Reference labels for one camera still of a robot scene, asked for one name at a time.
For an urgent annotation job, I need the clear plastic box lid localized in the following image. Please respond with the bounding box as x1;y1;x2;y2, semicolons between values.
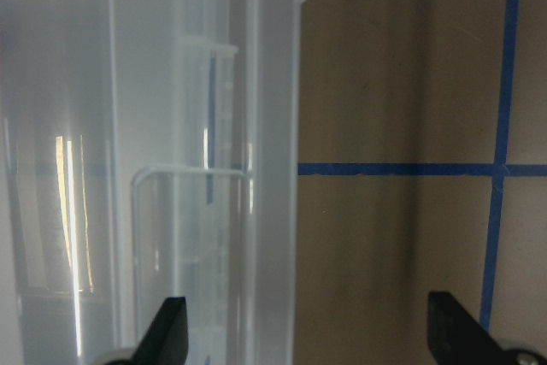
1;0;305;364

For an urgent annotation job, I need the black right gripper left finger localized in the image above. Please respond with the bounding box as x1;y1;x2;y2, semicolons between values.
131;297;189;365

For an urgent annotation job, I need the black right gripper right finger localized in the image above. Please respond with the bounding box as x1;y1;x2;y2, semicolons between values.
426;291;509;365

